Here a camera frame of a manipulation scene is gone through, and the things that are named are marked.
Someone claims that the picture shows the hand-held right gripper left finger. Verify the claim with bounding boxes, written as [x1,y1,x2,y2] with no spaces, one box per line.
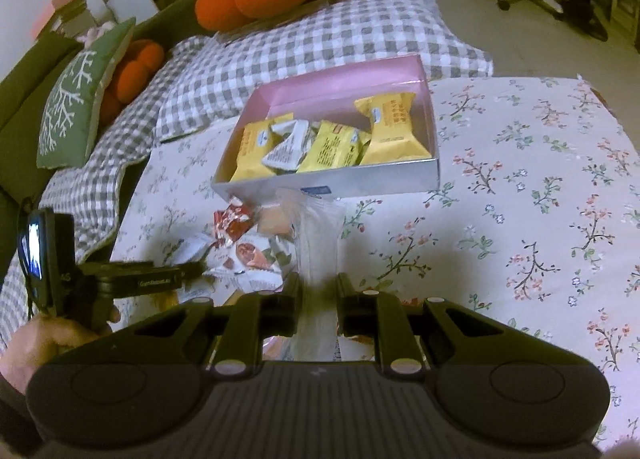
[112,271,303,377]

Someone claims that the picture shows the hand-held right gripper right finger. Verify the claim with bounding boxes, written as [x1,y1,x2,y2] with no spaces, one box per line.
[334,271,532,376]

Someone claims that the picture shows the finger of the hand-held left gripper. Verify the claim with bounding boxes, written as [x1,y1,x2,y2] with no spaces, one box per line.
[176,261,208,288]

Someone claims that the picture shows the small white snack packet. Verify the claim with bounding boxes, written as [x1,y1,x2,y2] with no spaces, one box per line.
[172,235,213,267]

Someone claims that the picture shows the white brown-print snack packet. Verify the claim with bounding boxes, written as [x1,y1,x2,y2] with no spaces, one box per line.
[206,233,296,277]

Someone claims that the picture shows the red foil snack packet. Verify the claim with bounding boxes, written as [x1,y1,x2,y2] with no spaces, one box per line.
[212,203,257,246]

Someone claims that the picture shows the clear plastic snack packet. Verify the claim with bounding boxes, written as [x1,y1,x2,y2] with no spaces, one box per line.
[274,186,347,292]

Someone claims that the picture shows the clear wafer packet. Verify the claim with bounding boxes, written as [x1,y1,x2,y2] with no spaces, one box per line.
[257,204,297,237]

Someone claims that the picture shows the pink cardboard box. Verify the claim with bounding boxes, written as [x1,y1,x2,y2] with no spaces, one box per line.
[210,53,442,201]

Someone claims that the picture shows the person's left hand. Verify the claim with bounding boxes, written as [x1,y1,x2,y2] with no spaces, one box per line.
[0,306,122,394]

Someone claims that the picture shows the yellow snack packet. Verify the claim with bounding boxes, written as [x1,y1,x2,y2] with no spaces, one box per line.
[229,112,295,183]
[296,120,372,174]
[354,92,434,166]

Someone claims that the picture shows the white triangular snack packet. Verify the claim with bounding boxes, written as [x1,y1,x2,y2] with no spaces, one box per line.
[262,119,314,174]

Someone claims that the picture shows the green snowflake pillow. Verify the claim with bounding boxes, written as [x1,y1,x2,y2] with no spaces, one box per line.
[36,16,137,171]

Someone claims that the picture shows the green sofa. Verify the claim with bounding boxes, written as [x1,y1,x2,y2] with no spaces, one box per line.
[0,0,213,285]

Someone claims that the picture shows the floral tablecloth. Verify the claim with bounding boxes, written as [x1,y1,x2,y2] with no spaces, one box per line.
[107,73,640,459]

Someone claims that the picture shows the small orange pumpkin cushion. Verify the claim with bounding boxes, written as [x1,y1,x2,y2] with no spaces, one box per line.
[100,38,166,126]

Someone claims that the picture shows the grey checked blanket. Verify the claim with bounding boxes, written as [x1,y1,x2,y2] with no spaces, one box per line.
[0,0,495,322]

